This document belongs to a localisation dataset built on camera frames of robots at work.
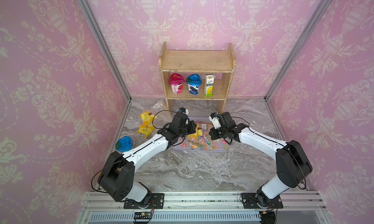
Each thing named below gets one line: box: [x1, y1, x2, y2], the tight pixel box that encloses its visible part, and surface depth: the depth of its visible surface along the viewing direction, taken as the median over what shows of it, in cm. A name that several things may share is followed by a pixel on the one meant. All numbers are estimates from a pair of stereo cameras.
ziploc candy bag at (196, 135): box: [187, 123, 204, 140], surface depth 87 cm
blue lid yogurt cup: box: [185, 73, 203, 95], surface depth 90 cm
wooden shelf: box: [158, 41, 237, 115], surface depth 83 cm
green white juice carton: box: [204, 74, 216, 97], surface depth 87 cm
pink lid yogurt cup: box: [168, 73, 186, 94], surface depth 91 cm
